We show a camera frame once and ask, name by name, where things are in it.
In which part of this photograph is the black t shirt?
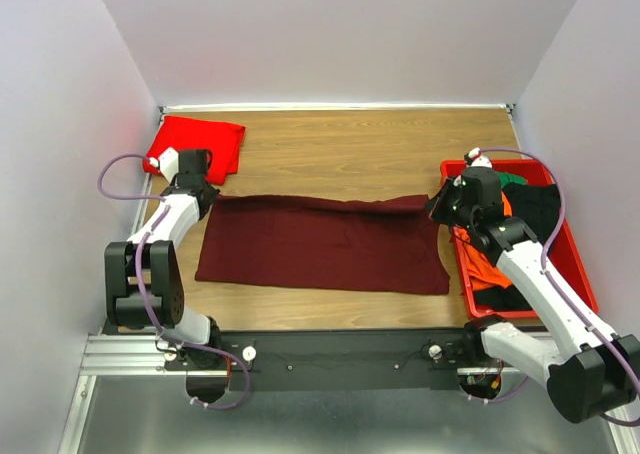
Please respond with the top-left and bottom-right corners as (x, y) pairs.
(473, 184), (560, 311)

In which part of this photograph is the orange t shirt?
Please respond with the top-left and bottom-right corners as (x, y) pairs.
(452, 193), (516, 292)

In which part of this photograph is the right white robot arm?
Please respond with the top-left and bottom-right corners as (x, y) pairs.
(426, 166), (639, 423)

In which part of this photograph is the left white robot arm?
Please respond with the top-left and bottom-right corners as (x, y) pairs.
(104, 147), (226, 370)

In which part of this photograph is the aluminium frame rail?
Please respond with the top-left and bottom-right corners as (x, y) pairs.
(80, 335), (165, 376)

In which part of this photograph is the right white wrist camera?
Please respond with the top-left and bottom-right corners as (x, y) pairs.
(463, 147), (493, 169)

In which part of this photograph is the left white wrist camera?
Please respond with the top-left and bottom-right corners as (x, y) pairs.
(147, 147), (179, 181)

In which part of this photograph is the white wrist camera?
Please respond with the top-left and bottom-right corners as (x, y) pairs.
(147, 147), (179, 181)
(463, 147), (493, 169)

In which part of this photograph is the maroon t shirt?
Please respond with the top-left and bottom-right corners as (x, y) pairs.
(195, 195), (449, 295)

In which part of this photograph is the folded red t shirt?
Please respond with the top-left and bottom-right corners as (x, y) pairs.
(146, 116), (246, 186)

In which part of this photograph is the red plastic bin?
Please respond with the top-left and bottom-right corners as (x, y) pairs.
(451, 159), (599, 318)

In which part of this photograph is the green t shirt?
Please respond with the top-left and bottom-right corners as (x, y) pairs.
(498, 172), (528, 188)

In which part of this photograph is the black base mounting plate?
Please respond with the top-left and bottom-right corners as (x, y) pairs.
(164, 327), (524, 394)

